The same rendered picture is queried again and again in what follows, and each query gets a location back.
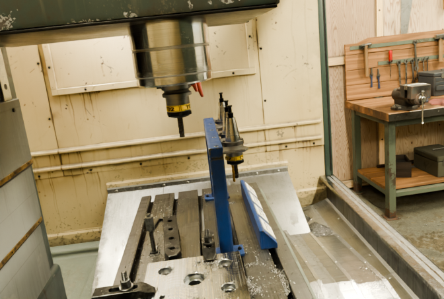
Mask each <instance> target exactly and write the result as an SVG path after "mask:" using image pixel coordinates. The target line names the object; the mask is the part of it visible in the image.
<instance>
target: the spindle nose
mask: <svg viewBox="0 0 444 299"><path fill-rule="evenodd" d="M128 34H129V43H130V48H131V51H132V54H131V56H132V61H133V69H134V74H135V78H136V80H137V85H138V87H140V88H157V87H166V86H178V85H183V84H192V83H200V82H203V81H208V80H210V79H211V78H212V72H211V70H212V62H211V51H210V45H209V32H208V26H207V19H206V18H187V19H177V20H164V21H157V22H147V23H142V24H135V25H131V26H128Z"/></svg>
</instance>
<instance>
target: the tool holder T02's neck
mask: <svg viewBox="0 0 444 299"><path fill-rule="evenodd" d="M165 100H166V105H167V106H180V105H185V104H189V103H190V98H189V95H188V96H181V97H176V98H165ZM189 110H191V109H189ZM185 111H188V110H184V111H179V112H185ZM168 113H176V112H168Z"/></svg>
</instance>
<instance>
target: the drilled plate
mask: <svg viewBox="0 0 444 299"><path fill-rule="evenodd" d="M218 257H219V258H223V259H220V260H219V258H218ZM216 258H217V260H219V261H218V263H217V262H216V263H214V264H209V265H208V266H206V265H207V264H206V265H205V264H203V263H207V262H204V261H205V260H204V259H203V256H198V257H189V258H184V259H174V260H169V261H160V262H154V263H148V264H147V270H146V274H145V280H144V282H145V283H147V284H150V285H151V286H154V287H155V288H156V287H157V292H156V291H155V292H156V293H155V294H154V295H152V296H149V297H147V298H141V299H193V297H194V298H196V299H198V298H199V299H204V298H205V299H206V298H207V299H230V298H231V299H237V298H238V297H239V298H238V299H251V298H250V293H249V289H248V285H247V281H246V276H245V273H244V268H243V265H242V260H241V255H240V251H233V252H227V253H218V254H217V257H216ZM224 259H225V260H224ZM196 262H198V263H199V264H200V266H199V264H198V263H197V264H196ZM194 264H195V265H196V266H195V265H194ZM217 264H218V265H217ZM167 265H168V267H166V266H167ZM201 265H202V266H201ZM220 265H221V266H223V267H225V268H221V267H219V266H220ZM229 265H230V267H226V266H229ZM169 266H170V267H172V266H173V267H175V268H172V269H173V270H171V268H170V267H169ZM205 267H207V268H205ZM218 267H219V268H218ZM217 268H218V269H217ZM197 270H198V272H197ZM193 271H196V272H193ZM208 271H209V272H208ZM170 272H171V273H170ZM191 272H192V274H191ZM207 272H208V274H207ZM202 273H204V274H202ZM205 275H207V276H206V277H205ZM212 278H213V279H212ZM211 279H212V280H211ZM224 281H225V282H224ZM216 282H217V283H216ZM226 282H227V283H226ZM235 283H236V284H235ZM221 284H222V286H221ZM237 287H238V288H237ZM235 289H236V290H235ZM221 290H222V291H221ZM234 290H235V291H234ZM158 291H159V292H158ZM188 294H189V295H188ZM224 294H225V295H224ZM197 296H198V297H197ZM219 296H221V297H219ZM201 297H202V298H201Z"/></svg>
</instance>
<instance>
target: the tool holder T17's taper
mask: <svg viewBox="0 0 444 299"><path fill-rule="evenodd" d="M240 139H241V137H240V135H239V130H238V127H237V122H236V119H235V117H232V118H226V134H225V141H226V142H237V141H239V140H240Z"/></svg>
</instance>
